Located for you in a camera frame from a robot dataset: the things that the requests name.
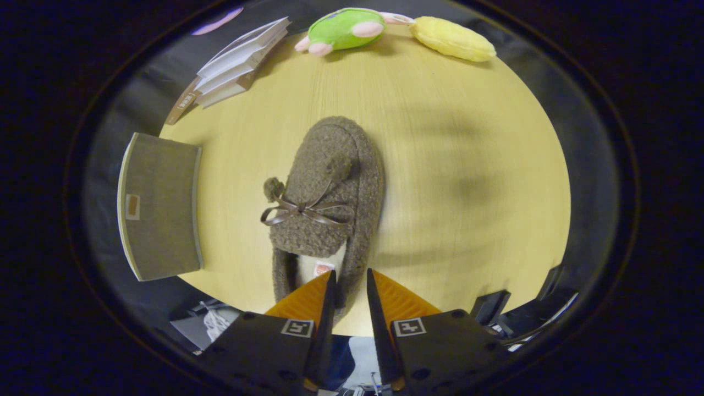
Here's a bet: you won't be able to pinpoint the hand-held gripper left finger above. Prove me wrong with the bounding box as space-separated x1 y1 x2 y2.
198 268 338 395

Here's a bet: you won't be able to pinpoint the yellow plush toy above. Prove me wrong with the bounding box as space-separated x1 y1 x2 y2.
410 16 497 62

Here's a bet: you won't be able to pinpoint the white book with portrait cover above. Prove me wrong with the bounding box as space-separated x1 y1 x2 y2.
196 16 290 78

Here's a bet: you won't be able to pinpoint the person's blue trousers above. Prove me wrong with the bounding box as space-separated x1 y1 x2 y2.
322 335 355 391

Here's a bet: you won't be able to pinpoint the grey fabric storage box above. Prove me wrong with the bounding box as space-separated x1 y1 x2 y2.
117 132 203 282

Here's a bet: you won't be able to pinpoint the brown fuzzy shoe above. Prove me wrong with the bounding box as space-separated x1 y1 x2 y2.
261 115 386 325

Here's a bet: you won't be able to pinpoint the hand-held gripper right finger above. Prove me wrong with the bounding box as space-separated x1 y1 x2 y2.
366 268 508 394

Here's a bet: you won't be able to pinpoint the white crumpled cloth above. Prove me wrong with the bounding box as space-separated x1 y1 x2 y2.
202 301 232 343

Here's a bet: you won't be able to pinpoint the green and pink plush toy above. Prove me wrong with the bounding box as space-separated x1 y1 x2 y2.
294 7 413 57

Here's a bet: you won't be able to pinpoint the brown cardboard box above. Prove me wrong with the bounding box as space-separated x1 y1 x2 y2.
165 77 201 126

